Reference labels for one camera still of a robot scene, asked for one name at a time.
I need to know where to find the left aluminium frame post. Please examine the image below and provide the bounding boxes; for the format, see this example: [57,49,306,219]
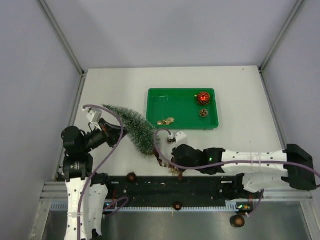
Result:
[36,0,85,76]

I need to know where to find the white cable duct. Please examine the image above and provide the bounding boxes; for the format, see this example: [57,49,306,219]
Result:
[51,198,253,213]

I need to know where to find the large red glitter bauble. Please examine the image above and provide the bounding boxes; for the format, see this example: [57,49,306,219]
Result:
[195,91,211,106]

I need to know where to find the small green christmas tree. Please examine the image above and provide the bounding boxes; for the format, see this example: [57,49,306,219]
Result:
[102,104,156,157]

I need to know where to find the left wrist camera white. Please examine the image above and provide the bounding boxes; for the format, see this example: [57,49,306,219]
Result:
[82,107,103,124]

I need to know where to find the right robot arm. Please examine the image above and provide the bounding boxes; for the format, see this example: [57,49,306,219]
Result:
[171,144,318,198]

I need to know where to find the large brown matte bauble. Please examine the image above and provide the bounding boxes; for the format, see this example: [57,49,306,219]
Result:
[127,172,137,183]

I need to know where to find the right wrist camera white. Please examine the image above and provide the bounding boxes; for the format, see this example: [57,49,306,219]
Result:
[174,131,188,146]

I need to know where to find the small brown shiny bauble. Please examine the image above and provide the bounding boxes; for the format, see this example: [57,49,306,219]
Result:
[172,201,182,211]

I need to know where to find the gold ribbed ornament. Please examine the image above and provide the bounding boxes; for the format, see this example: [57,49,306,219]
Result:
[163,117,175,125]

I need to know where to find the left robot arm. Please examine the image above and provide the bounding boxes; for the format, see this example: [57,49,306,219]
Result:
[61,119,128,240]

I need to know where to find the frosted pine cone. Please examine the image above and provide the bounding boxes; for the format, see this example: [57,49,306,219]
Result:
[199,108,209,118]
[166,138,176,144]

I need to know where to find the aluminium frame post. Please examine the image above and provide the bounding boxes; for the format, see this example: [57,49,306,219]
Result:
[36,0,85,76]
[258,0,307,74]

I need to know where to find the brown ribbon pine cone decoration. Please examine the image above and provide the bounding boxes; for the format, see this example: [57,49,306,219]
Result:
[152,148,183,181]

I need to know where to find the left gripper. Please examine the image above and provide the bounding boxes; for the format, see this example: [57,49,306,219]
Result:
[81,117,131,153]

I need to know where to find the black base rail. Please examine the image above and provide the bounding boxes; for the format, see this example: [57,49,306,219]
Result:
[106,175,262,207]

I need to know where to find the right aluminium frame post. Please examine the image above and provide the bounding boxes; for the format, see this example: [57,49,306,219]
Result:
[258,0,307,74]

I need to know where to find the green plastic tray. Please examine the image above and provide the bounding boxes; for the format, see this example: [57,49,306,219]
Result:
[146,88,219,130]

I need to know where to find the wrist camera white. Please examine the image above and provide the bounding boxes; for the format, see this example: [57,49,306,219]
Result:
[82,107,103,124]
[174,131,188,146]

